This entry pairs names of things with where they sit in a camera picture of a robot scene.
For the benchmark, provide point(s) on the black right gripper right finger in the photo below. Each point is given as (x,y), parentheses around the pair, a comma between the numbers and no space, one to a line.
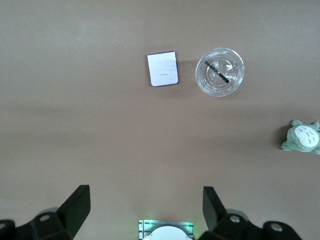
(220,225)

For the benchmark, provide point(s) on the clear plastic cup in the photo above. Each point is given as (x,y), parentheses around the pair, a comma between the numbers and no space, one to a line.
(232,77)

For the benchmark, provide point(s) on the brown table cover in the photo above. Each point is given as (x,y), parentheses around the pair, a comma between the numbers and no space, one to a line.
(100,125)

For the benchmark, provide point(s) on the black drinking straw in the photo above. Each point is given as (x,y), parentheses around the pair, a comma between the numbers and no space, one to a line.
(217,72)

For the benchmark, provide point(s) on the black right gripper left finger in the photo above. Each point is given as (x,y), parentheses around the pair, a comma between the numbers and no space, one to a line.
(67,215)

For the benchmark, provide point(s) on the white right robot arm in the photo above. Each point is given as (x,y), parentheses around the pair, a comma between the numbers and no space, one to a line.
(168,233)

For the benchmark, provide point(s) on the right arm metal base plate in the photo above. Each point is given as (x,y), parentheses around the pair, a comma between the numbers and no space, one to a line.
(142,228)

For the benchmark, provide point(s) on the green grey plush toy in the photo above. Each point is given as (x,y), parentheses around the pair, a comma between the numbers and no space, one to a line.
(302,137)

